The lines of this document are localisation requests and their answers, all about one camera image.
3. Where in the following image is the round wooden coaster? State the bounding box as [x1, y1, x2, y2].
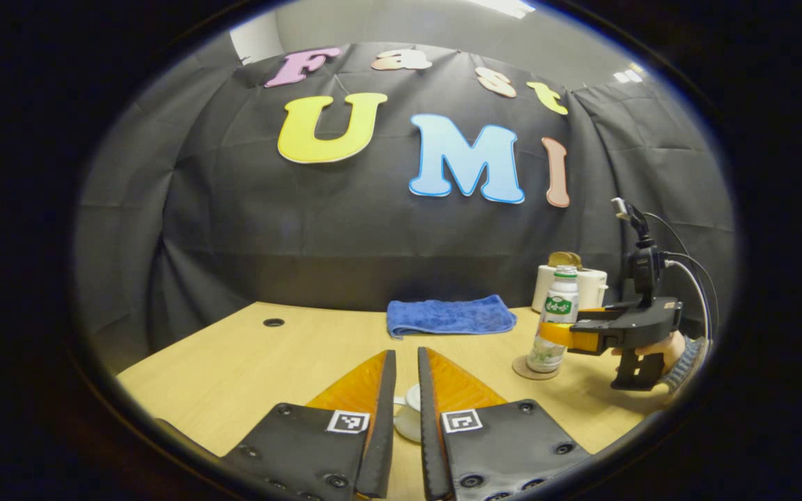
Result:
[512, 355, 562, 381]

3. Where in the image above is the white toaster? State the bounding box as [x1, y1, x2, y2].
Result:
[532, 264, 609, 314]

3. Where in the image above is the white cable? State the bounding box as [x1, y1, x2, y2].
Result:
[664, 260, 713, 342]

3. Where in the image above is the black backdrop cloth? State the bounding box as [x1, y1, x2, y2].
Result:
[75, 42, 736, 376]

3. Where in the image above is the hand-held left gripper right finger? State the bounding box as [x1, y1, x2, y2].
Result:
[417, 347, 591, 501]

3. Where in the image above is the blue towel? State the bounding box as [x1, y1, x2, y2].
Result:
[386, 294, 517, 340]

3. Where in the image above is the black cable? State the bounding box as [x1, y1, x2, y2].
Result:
[645, 212, 720, 342]

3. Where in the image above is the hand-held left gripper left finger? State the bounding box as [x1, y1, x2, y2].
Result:
[223, 349, 397, 500]

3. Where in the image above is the white water bottle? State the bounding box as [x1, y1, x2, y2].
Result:
[526, 264, 581, 374]

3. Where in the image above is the white teacup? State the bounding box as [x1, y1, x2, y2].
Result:
[393, 395, 424, 444]

